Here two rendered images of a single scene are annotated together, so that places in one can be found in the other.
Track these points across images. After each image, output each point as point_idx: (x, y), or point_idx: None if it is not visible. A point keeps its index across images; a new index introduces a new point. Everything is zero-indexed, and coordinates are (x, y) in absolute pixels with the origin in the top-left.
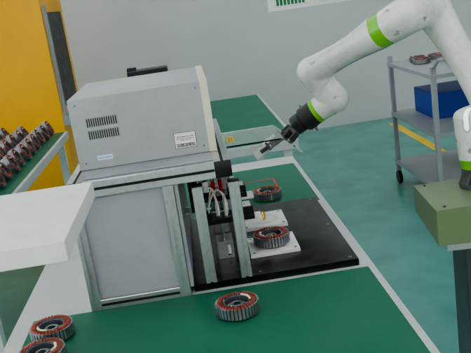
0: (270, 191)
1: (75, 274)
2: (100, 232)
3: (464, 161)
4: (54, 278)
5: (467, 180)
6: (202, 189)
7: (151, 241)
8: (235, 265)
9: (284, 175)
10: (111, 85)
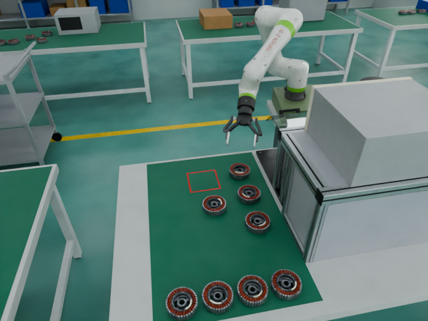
0: (246, 166)
1: (401, 267)
2: None
3: (303, 87)
4: (414, 281)
5: (302, 95)
6: None
7: None
8: None
9: (183, 167)
10: (399, 116)
